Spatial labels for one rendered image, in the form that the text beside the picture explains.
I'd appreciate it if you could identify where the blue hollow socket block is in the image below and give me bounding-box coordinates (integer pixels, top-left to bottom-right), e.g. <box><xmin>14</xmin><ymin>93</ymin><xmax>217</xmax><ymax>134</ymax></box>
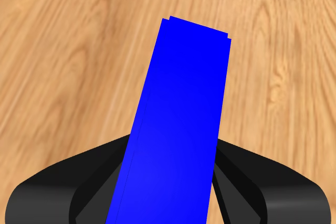
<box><xmin>104</xmin><ymin>15</ymin><xmax>232</xmax><ymax>224</ymax></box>

